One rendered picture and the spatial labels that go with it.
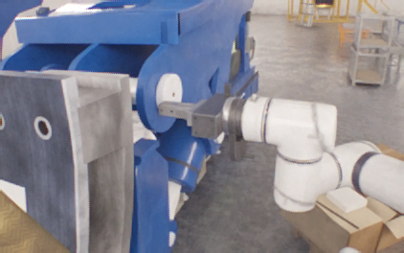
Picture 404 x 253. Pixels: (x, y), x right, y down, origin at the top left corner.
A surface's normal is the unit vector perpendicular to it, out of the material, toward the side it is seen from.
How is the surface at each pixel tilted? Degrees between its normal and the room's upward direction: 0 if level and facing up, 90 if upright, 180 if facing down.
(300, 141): 90
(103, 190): 75
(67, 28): 86
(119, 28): 86
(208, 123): 90
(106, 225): 65
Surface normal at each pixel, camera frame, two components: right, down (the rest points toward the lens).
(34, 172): -0.39, 0.14
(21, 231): 0.80, 0.10
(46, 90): -0.40, 0.35
